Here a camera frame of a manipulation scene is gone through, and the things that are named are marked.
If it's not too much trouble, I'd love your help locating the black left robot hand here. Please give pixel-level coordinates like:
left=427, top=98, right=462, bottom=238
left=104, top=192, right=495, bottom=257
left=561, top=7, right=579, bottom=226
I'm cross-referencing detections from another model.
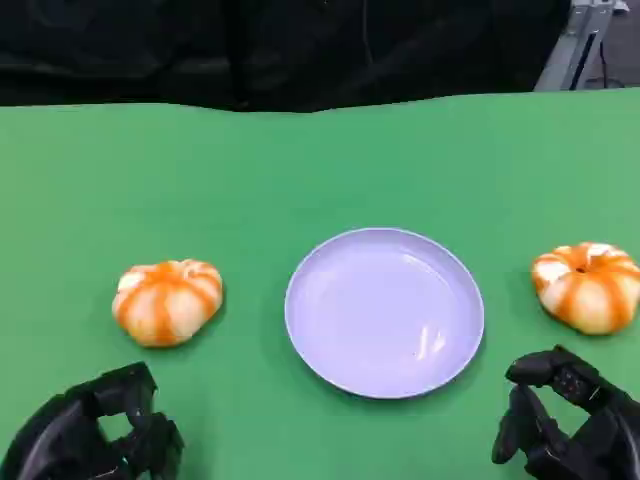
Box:
left=0, top=361, right=186, bottom=480

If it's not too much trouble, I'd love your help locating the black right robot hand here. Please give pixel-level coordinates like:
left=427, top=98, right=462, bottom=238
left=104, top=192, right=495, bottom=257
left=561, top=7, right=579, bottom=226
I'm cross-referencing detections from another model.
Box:
left=491, top=344, right=640, bottom=480

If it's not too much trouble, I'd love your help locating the orange and white bread roll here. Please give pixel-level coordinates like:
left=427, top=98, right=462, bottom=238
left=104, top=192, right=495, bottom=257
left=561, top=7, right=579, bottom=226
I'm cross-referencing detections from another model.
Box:
left=530, top=241, right=640, bottom=336
left=111, top=258, right=224, bottom=349

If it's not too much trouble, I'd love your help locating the lilac plate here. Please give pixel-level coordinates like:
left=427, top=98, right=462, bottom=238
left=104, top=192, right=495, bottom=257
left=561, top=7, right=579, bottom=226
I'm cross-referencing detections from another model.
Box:
left=284, top=227, right=486, bottom=400

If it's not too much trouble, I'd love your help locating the green table cloth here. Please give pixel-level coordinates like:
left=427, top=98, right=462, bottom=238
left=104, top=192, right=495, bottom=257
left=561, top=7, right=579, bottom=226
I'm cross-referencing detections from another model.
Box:
left=0, top=87, right=640, bottom=480

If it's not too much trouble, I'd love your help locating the black backdrop cloth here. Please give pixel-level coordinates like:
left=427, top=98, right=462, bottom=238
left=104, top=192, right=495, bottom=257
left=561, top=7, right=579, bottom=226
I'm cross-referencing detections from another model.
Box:
left=0, top=0, right=574, bottom=114

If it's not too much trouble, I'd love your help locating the grey metal frame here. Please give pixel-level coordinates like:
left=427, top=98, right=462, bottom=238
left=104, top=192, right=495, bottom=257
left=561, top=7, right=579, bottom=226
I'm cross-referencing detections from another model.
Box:
left=533, top=0, right=614, bottom=92

